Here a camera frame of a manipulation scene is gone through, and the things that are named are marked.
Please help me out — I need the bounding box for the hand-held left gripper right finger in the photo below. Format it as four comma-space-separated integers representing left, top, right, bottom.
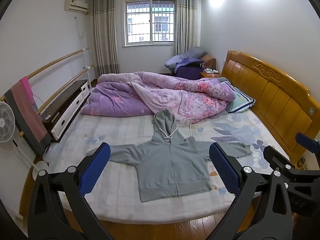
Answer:
207, 142, 293, 240

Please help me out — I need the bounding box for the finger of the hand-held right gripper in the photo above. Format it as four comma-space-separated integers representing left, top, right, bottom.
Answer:
263, 145, 320, 181
295, 132, 320, 161

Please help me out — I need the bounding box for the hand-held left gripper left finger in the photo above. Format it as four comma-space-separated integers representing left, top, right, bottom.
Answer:
27, 142, 115, 240

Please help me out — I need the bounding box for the grey zip hoodie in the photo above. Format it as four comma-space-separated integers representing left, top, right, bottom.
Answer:
86, 109, 253, 203

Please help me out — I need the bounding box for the wooden bed headboard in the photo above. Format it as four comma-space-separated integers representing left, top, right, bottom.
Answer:
221, 50, 316, 164

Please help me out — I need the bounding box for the striped light blue pillow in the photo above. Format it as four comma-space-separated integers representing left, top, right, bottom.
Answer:
218, 77, 256, 114

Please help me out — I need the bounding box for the black and white cabinet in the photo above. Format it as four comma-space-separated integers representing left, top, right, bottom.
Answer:
41, 79, 92, 143

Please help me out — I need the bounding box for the purple floral quilt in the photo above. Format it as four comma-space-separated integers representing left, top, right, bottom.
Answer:
80, 71, 237, 125

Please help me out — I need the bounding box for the pink and grey towel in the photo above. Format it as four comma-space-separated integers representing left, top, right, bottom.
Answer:
4, 77, 52, 155

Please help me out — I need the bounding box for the wooden nightstand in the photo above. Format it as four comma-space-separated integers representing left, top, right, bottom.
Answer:
200, 69, 222, 80

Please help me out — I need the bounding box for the white standing fan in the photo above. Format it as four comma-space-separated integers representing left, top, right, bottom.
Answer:
0, 102, 49, 178

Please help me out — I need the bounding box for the dark purple blanket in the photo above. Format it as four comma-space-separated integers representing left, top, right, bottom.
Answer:
175, 57, 204, 78

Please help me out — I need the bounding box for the brown armchair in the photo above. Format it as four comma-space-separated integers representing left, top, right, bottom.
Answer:
201, 54, 217, 72

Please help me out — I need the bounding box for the wooden ballet barre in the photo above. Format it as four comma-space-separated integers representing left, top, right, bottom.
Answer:
0, 47, 94, 140

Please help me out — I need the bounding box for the small grey blue pillow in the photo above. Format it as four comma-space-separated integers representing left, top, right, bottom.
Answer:
165, 55, 186, 68

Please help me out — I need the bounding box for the large grey blue pillow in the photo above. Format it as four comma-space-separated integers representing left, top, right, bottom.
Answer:
184, 46, 208, 60

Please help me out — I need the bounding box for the grey beige curtain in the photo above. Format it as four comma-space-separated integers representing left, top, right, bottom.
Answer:
175, 0, 202, 55
89, 0, 120, 77

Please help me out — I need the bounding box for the barred window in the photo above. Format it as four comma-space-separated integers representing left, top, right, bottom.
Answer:
122, 0, 177, 47

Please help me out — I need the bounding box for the air conditioner power cord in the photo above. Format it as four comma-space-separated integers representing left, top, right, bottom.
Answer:
74, 16, 86, 38

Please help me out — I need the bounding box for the white wall air conditioner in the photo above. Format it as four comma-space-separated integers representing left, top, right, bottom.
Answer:
64, 0, 89, 15

